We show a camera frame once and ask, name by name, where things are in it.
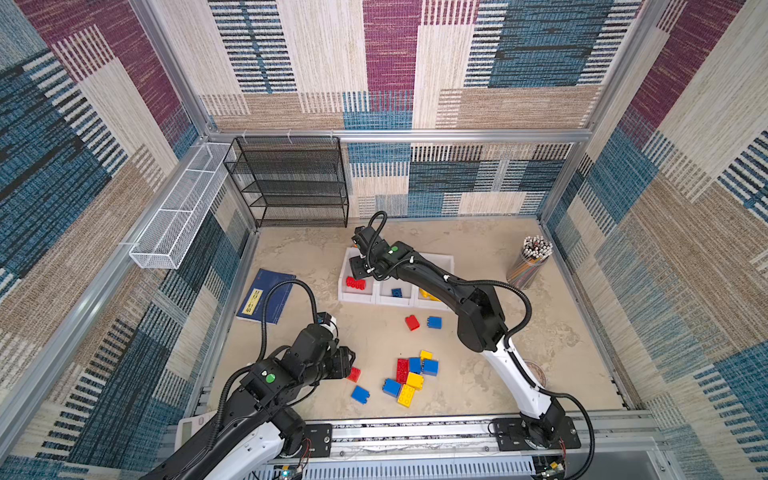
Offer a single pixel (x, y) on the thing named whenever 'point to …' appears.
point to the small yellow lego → (426, 355)
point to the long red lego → (359, 284)
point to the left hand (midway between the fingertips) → (349, 353)
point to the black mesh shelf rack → (291, 181)
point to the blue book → (252, 306)
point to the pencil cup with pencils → (529, 263)
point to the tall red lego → (402, 370)
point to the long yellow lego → (406, 395)
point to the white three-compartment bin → (390, 291)
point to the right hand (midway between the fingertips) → (362, 267)
